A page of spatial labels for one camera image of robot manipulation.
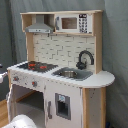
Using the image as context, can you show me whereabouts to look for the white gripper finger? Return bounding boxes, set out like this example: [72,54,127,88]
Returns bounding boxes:
[0,63,8,84]

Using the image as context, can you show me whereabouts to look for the white oven door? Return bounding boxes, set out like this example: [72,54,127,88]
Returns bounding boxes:
[6,94,46,124]

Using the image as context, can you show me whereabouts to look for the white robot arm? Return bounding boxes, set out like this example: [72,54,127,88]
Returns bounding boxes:
[0,66,37,128]

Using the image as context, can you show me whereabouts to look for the wooden toy kitchen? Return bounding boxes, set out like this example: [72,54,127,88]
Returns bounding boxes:
[6,9,116,128]

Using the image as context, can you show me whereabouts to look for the left red stove knob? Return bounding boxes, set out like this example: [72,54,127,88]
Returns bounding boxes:
[13,76,19,81]

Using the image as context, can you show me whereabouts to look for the red stove knob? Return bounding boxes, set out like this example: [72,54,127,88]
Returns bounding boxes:
[13,76,19,81]
[32,81,37,87]

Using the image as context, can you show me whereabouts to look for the right red stove knob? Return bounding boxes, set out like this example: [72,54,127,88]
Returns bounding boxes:
[32,81,37,87]

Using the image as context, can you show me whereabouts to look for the black stovetop red burners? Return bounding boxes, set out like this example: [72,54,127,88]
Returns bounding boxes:
[20,61,56,73]

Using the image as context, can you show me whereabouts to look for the grey range hood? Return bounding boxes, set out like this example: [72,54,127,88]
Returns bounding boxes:
[25,15,53,34]

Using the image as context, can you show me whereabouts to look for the white cabinet door with dispenser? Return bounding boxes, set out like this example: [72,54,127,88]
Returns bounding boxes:
[44,81,82,128]

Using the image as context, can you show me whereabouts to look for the grey sink basin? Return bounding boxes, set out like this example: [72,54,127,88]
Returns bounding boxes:
[53,67,92,81]

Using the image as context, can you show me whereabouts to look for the black faucet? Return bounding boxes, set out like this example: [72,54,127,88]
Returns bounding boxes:
[75,49,95,71]

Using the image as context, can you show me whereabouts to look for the toy microwave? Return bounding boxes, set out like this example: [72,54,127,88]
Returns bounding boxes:
[55,14,92,34]

